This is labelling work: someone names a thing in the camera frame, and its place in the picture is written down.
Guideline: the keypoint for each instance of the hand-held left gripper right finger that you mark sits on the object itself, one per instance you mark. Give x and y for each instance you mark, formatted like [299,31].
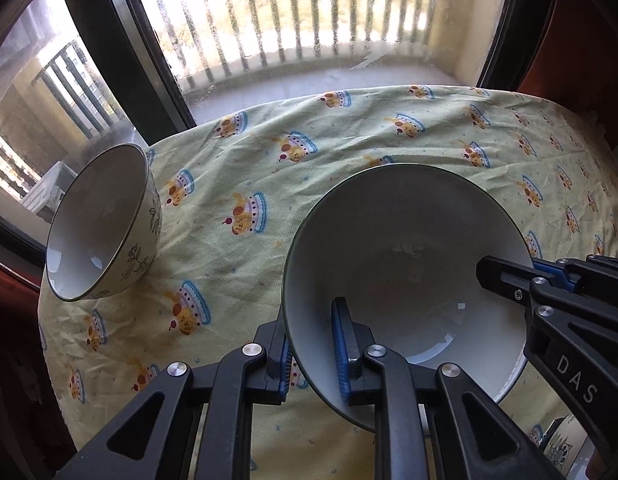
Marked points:
[343,350]

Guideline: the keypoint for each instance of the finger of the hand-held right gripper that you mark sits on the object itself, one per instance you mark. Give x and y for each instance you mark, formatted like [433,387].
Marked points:
[504,277]
[554,274]

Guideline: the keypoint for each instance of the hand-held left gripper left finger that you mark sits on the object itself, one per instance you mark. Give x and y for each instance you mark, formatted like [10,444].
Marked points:
[285,365]

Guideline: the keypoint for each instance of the leaf pattern ceramic bowl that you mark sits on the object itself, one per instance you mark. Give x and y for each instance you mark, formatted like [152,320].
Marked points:
[404,280]
[99,220]

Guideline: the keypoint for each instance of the yellow printed tablecloth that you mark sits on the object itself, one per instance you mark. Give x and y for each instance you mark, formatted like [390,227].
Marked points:
[269,160]

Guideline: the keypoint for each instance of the red curtain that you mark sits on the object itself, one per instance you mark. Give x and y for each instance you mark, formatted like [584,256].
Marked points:
[584,50]
[14,360]

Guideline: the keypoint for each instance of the white slatted outdoor unit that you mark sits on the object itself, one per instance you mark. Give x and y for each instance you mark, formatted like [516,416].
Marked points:
[45,192]

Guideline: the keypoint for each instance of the balcony railing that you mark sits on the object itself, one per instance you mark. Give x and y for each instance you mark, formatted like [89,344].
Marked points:
[289,15]

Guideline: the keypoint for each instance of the black window frame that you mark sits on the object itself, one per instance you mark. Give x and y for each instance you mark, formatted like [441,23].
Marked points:
[124,45]

